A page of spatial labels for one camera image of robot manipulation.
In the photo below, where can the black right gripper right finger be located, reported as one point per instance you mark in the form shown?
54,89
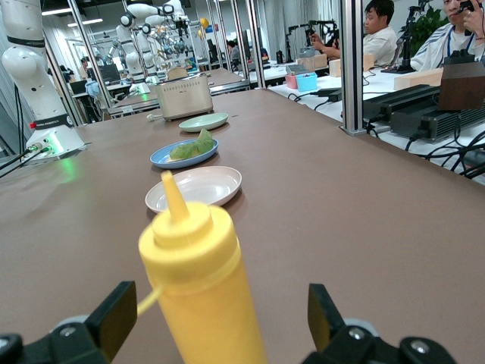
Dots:
326,322

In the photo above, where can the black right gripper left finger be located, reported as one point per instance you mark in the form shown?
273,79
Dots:
113,318

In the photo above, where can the yellow squeeze bottle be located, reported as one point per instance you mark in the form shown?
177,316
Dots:
204,273

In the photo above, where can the green lettuce leaf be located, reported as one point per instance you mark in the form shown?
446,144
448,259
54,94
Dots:
193,148

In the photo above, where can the black background robot arm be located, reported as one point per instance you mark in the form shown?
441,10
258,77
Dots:
310,32

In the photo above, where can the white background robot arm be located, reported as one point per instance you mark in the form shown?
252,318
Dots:
130,45

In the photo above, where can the pale pink plate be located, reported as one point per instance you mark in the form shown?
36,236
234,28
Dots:
204,187

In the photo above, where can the blue plate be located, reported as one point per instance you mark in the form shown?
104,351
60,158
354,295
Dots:
163,159

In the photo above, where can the metal mounting plate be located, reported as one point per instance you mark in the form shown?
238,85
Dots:
354,132

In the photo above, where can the pale green plate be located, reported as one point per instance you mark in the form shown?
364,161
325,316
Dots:
202,122

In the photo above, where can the black power adapter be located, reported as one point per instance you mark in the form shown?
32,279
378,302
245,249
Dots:
327,95

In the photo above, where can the black power supply unit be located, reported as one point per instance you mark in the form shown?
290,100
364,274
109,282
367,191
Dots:
435,121

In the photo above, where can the beige chrome toaster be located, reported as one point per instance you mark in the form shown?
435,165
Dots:
185,98

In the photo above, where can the blue plastic box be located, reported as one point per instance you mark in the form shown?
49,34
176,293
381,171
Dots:
307,82

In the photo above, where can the pink plastic box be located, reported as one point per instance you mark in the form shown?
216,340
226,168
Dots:
291,81

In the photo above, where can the light wooden block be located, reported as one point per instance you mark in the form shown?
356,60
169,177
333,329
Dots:
417,79

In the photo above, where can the light wooden box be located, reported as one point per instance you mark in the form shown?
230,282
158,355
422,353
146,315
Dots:
312,62

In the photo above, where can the dark brown wooden block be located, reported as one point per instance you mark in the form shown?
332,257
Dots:
462,87

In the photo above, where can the person in white shirt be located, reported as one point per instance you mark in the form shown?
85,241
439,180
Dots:
379,41

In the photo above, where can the person in striped shirt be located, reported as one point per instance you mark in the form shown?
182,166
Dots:
454,41

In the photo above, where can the green potted plant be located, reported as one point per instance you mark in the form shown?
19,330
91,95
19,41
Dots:
428,22

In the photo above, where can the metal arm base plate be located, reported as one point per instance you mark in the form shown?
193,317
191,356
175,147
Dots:
81,148

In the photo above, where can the aluminium camera post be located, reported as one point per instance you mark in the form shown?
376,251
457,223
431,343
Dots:
352,64

